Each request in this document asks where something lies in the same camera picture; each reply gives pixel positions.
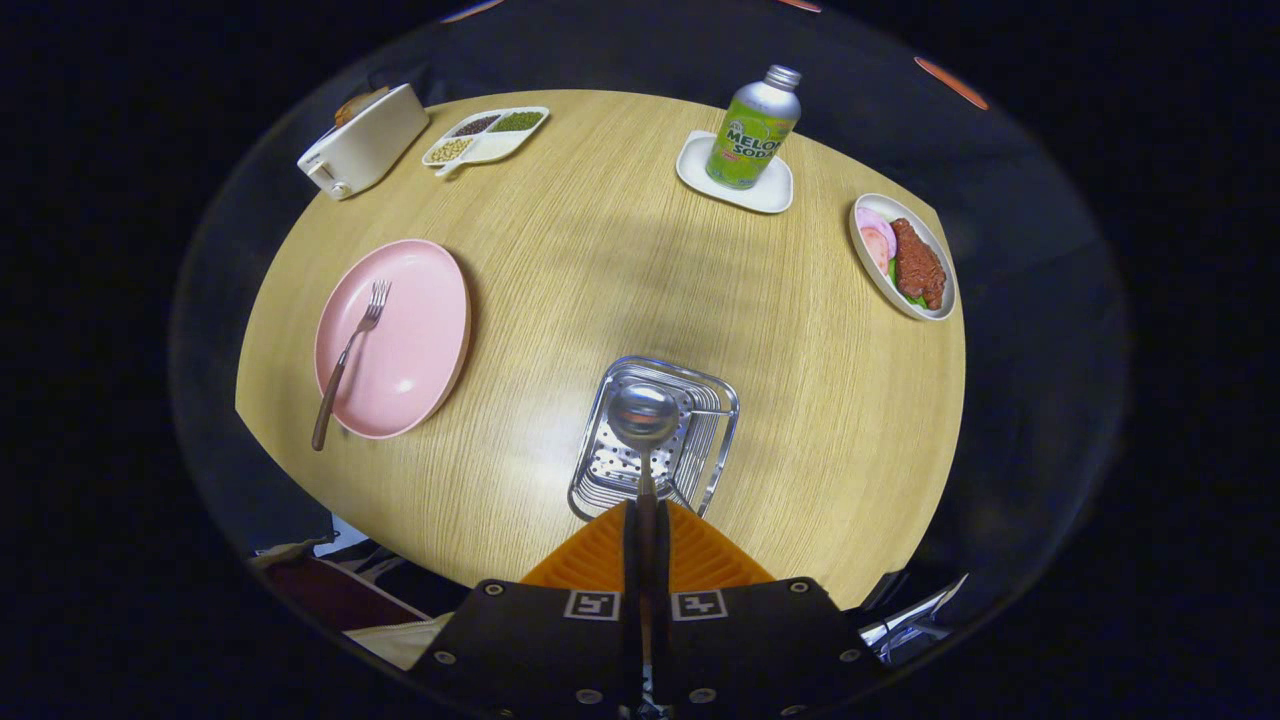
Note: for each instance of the white oval plate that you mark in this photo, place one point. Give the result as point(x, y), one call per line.
point(868, 275)

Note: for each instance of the brown toast slice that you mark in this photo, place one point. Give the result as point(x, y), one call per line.
point(355, 103)

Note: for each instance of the pink ham slices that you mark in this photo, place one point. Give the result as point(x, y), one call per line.
point(875, 240)

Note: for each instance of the perforated metal tray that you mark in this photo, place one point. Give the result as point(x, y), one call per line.
point(600, 470)

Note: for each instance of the white paper sheet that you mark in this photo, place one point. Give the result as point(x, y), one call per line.
point(338, 530)

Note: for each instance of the white toaster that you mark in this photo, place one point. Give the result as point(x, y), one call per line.
point(365, 145)

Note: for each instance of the pink round plate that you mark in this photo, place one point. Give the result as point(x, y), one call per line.
point(410, 340)

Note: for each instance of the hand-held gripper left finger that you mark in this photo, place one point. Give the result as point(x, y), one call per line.
point(631, 560)

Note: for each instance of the white square coaster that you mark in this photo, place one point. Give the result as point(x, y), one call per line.
point(770, 195)

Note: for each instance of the green lettuce leaf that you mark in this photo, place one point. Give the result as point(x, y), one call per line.
point(912, 298)

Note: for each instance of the green soda bottle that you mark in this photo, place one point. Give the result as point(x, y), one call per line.
point(750, 140)

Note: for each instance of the dark beans pile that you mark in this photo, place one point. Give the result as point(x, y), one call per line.
point(475, 125)

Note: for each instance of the cream cloth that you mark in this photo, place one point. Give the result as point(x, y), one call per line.
point(405, 640)

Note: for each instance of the white divided dish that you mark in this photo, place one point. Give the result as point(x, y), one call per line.
point(495, 148)

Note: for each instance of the yellow beans pile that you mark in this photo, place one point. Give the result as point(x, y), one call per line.
point(450, 150)

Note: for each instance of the white shiny object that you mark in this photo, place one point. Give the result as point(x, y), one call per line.
point(910, 620)

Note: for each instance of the black backdrop cloth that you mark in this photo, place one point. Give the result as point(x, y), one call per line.
point(600, 50)

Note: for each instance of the dark red cloth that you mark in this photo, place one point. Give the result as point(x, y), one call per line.
point(340, 595)

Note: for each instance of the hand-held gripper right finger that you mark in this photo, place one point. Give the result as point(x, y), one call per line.
point(663, 570)

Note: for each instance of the green beans pile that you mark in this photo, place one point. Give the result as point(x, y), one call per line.
point(517, 121)

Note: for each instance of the brown meat piece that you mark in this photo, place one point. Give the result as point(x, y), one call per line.
point(918, 265)

